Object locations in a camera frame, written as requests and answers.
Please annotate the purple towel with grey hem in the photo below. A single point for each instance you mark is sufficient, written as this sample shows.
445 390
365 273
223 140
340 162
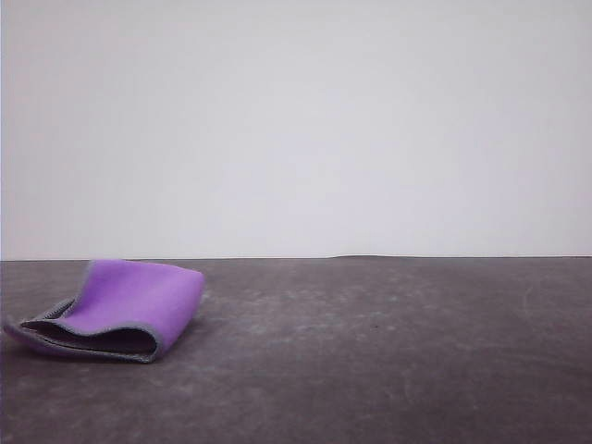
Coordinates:
134 296

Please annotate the grey table cloth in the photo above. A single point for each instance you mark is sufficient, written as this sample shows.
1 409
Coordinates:
370 351

